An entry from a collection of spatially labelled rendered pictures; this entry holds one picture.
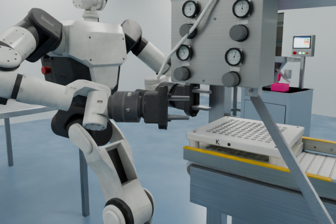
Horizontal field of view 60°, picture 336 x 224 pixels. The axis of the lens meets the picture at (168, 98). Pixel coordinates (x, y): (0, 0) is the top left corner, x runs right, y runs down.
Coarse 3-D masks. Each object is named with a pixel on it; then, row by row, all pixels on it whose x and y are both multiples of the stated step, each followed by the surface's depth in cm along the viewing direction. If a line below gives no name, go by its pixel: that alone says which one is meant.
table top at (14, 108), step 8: (0, 104) 186; (8, 104) 186; (16, 104) 186; (24, 104) 186; (32, 104) 186; (0, 112) 162; (8, 112) 165; (16, 112) 168; (24, 112) 171; (32, 112) 175
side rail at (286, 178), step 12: (192, 156) 75; (204, 156) 73; (216, 156) 71; (228, 168) 69; (240, 168) 67; (252, 168) 66; (264, 168) 64; (276, 180) 63; (288, 180) 61; (312, 180) 58; (324, 180) 57; (324, 192) 57
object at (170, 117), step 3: (168, 114) 83; (171, 114) 83; (174, 114) 83; (177, 114) 83; (168, 117) 80; (171, 117) 80; (174, 117) 80; (177, 117) 80; (180, 117) 81; (183, 117) 81; (186, 117) 81; (168, 120) 81
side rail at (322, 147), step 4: (304, 140) 84; (308, 140) 83; (312, 140) 83; (304, 144) 84; (308, 144) 83; (312, 144) 83; (316, 144) 82; (320, 144) 81; (324, 144) 81; (328, 144) 80; (332, 144) 80; (304, 148) 84; (308, 148) 83; (312, 148) 83; (316, 148) 82; (320, 148) 82; (324, 148) 81; (328, 148) 80; (332, 148) 80; (324, 152) 81; (328, 152) 81; (332, 152) 80
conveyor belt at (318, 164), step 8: (304, 152) 83; (312, 152) 83; (304, 160) 77; (312, 160) 77; (320, 160) 77; (328, 160) 77; (216, 168) 73; (304, 168) 72; (312, 168) 72; (320, 168) 72; (328, 168) 72; (248, 176) 68; (328, 176) 67; (280, 184) 64
